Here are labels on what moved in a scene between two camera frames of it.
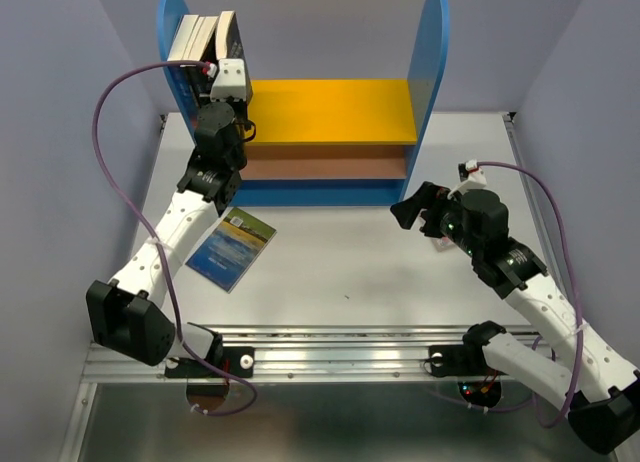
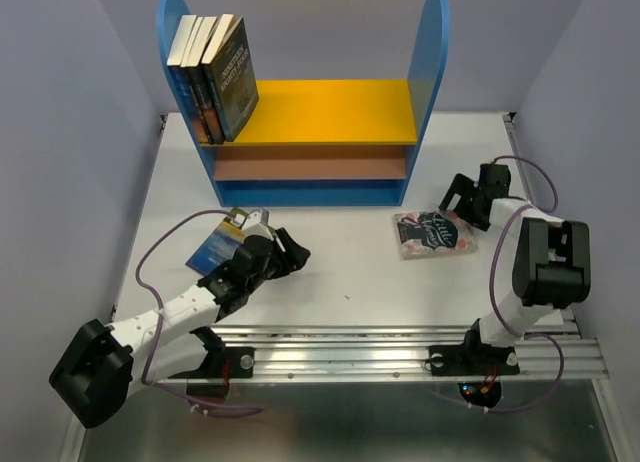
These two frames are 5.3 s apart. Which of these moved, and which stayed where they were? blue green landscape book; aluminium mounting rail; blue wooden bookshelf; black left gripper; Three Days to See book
Moved: Three Days to See book; black left gripper
Stayed: blue green landscape book; aluminium mounting rail; blue wooden bookshelf
